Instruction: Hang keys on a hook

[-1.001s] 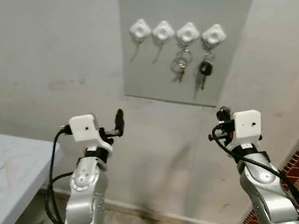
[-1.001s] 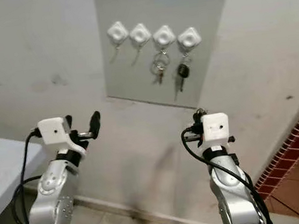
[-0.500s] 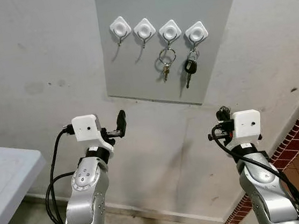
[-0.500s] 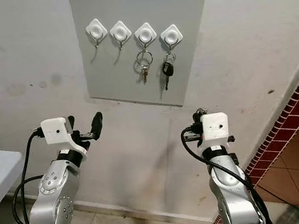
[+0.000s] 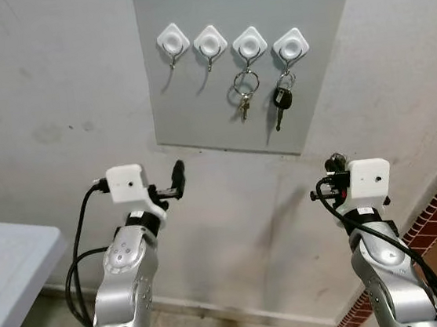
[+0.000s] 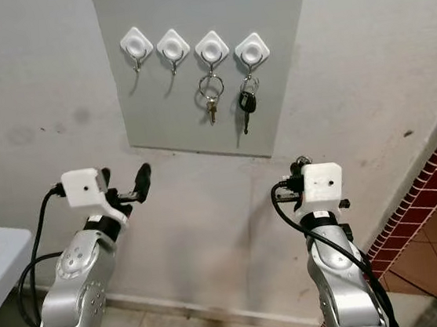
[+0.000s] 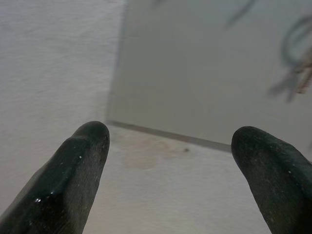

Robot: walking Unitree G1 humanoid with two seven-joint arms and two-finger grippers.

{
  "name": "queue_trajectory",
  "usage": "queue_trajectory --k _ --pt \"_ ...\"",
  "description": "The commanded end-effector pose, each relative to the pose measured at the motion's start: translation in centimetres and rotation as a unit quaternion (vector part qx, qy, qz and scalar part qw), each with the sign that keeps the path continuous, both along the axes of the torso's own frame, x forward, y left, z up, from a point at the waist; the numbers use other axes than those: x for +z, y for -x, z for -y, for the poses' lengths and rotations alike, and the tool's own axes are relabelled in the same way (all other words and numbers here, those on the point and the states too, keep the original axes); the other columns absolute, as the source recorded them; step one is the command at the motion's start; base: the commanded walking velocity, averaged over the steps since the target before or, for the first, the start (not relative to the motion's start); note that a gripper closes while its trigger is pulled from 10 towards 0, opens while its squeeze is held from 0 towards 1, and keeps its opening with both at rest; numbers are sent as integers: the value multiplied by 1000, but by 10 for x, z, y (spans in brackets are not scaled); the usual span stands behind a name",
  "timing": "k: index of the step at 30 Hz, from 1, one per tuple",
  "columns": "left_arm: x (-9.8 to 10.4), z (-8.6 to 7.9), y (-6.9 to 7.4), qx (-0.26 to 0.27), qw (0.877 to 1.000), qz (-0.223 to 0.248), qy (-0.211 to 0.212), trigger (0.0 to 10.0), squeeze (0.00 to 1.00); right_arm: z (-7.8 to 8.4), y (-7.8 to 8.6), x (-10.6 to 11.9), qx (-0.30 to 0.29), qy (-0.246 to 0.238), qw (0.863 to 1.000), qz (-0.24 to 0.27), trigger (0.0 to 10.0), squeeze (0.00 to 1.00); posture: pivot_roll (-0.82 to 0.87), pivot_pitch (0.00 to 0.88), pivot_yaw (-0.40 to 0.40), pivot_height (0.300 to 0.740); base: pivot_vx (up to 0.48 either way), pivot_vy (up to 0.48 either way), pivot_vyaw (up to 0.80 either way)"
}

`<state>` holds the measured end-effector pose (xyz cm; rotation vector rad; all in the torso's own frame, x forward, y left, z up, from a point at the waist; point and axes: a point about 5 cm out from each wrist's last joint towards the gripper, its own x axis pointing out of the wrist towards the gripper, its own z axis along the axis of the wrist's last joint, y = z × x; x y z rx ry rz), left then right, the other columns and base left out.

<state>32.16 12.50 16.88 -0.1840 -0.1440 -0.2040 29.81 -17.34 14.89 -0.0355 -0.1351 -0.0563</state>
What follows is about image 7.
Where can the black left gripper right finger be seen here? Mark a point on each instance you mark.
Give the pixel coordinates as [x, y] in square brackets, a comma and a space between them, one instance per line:
[280, 180]

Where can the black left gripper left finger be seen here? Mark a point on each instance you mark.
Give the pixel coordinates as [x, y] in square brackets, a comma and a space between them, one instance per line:
[61, 182]

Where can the grey hook board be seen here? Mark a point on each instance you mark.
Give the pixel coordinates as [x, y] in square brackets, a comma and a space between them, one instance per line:
[182, 73]

